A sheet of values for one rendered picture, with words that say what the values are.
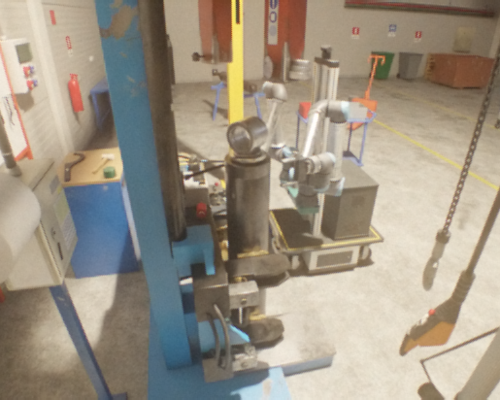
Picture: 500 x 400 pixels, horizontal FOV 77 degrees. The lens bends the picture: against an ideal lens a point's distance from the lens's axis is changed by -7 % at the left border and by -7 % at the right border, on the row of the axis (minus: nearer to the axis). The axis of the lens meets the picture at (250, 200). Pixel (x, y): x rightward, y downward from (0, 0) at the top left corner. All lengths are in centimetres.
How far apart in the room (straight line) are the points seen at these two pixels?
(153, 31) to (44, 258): 87
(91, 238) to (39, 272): 169
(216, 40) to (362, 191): 182
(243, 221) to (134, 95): 73
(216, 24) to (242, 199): 75
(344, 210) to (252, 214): 142
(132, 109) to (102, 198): 157
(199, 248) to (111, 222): 158
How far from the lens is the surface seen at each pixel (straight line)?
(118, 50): 134
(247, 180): 147
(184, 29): 1212
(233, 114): 409
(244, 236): 163
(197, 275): 147
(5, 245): 104
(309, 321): 253
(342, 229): 297
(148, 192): 150
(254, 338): 193
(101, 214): 293
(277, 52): 126
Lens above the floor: 205
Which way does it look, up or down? 29 degrees down
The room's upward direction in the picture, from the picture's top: straight up
